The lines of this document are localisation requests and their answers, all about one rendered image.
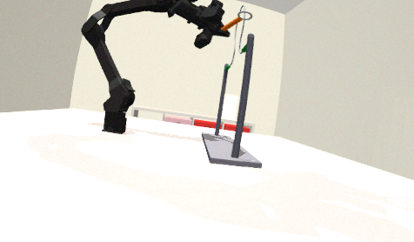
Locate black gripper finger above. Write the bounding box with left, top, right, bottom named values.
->
left=212, top=21, right=224, bottom=29
left=211, top=24, right=230, bottom=37

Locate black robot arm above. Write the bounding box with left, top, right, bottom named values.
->
left=81, top=0, right=225, bottom=135

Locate orange bar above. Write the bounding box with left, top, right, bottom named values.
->
left=221, top=10, right=253, bottom=31

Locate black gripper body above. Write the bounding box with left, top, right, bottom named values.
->
left=186, top=5, right=216, bottom=49

